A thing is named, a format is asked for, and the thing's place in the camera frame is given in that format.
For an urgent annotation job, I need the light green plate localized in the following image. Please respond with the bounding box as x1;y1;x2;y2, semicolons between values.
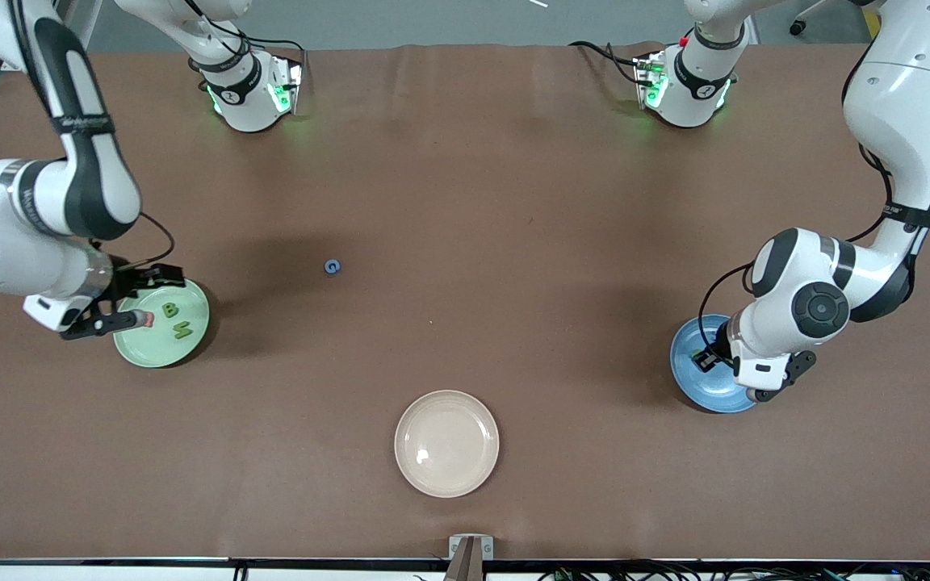
112;277;210;370

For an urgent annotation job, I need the tangled black cable bundle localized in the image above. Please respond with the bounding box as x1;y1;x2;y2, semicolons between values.
534;565;930;581

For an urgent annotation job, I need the silver base connector box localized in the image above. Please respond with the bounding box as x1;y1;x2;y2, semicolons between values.
633;52;669;110
267;55;304;115

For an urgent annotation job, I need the black chair caster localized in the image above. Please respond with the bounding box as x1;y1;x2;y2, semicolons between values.
788;0;827;37

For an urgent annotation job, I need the beige plate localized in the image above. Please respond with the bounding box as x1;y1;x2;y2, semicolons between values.
394;390;501;499

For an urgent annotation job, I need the black base cable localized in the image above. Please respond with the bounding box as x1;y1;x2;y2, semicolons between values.
568;40;645;86
186;0;307;82

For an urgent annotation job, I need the brown table mat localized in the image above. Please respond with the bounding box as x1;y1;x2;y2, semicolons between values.
0;40;930;562

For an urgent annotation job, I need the blue plate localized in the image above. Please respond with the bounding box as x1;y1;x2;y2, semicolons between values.
669;314;760;414

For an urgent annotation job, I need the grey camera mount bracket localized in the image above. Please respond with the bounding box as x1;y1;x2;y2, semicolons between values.
442;534;495;581

